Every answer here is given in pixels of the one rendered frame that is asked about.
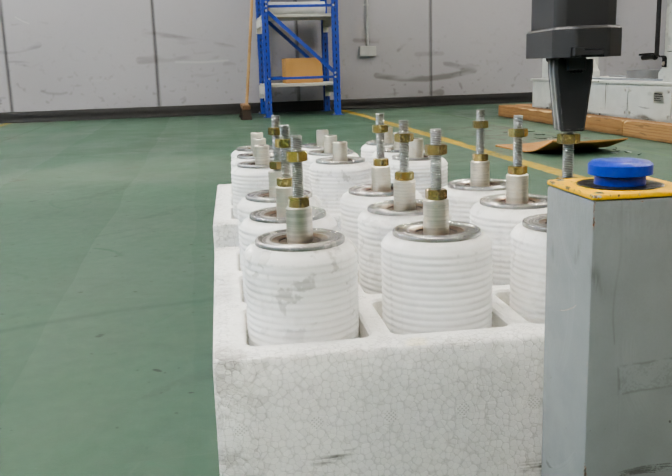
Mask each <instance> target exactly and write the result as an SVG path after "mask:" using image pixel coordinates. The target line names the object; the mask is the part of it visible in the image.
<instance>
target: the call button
mask: <svg viewBox="0 0 672 476"><path fill-rule="evenodd" d="M653 168H654V164H653V163H652V162H651V161H649V160H646V159H640V158H622V157H614V158H598V159H593V160H591V161H590V162H588V174H590V175H594V184H596V185H601V186H609V187H636V186H643V185H646V176H651V175H653Z"/></svg>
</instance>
